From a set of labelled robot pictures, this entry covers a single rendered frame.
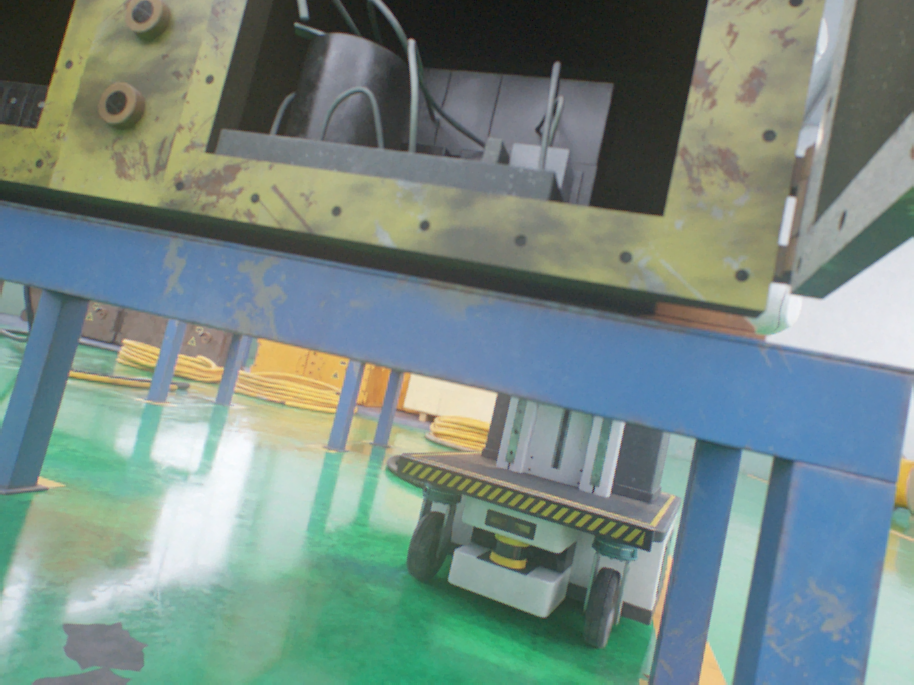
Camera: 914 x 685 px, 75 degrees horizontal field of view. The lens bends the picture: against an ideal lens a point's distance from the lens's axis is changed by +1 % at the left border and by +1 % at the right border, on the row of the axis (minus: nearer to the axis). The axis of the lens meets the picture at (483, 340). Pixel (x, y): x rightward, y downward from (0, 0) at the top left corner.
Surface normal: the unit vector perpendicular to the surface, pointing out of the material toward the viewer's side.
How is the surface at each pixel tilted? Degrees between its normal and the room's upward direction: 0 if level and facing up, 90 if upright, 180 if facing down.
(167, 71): 90
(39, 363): 90
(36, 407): 90
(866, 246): 180
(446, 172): 90
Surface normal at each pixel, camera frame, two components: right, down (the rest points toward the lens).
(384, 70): 0.66, 0.09
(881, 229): -0.22, 0.97
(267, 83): 0.95, 0.20
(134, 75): -0.23, -0.14
